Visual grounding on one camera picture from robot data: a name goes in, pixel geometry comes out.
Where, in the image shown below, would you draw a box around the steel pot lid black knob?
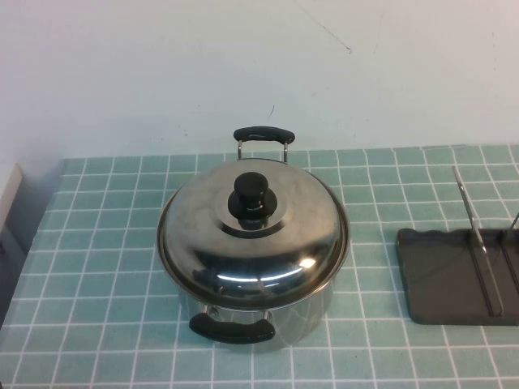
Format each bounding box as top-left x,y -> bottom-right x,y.
157,156 -> 350,305

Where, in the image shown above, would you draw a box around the stainless steel pot black handles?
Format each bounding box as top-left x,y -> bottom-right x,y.
156,125 -> 350,353

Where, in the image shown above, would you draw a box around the dark grey lid rack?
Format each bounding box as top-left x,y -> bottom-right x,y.
395,165 -> 519,327

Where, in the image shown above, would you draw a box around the green tile pattern tablecloth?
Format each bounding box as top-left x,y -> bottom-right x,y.
0,144 -> 519,389

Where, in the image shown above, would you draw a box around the beige board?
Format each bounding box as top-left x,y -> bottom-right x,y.
0,163 -> 29,244

